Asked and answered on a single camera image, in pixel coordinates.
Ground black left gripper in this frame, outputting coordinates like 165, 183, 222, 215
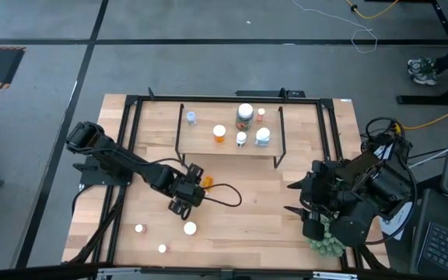
167, 163, 207, 221

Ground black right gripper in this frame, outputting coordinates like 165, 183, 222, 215
283, 159, 350, 242

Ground white bottle with printed label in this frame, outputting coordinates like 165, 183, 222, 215
254, 127, 271, 148

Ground large jar with green label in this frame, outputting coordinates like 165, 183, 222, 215
235, 102, 255, 132

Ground wooden shelf black metal legs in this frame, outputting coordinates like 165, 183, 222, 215
175, 102, 288, 169

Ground green artificial plant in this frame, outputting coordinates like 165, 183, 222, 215
305, 215, 348, 259

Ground black bar with silver brackets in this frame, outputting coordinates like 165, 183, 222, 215
0, 262, 448, 280

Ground white paper sign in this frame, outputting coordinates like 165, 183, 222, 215
379, 201, 415, 241

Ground black side table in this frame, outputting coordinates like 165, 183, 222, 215
402, 174, 448, 280

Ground black laptop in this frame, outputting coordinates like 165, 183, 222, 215
410, 188, 448, 280

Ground person's shoe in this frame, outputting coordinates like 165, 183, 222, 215
407, 58, 439, 86

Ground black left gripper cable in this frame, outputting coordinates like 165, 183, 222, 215
202, 182, 243, 208

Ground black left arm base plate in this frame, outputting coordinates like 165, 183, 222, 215
79, 155, 134, 187

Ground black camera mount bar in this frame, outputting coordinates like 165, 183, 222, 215
234, 87, 306, 99

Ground yellow cord with plug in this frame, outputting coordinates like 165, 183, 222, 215
393, 110, 448, 132

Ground black desk frame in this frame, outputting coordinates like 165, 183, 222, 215
363, 0, 448, 106

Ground thin white cable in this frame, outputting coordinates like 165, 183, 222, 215
292, 0, 379, 54

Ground yellow extension cord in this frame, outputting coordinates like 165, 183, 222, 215
344, 0, 400, 20

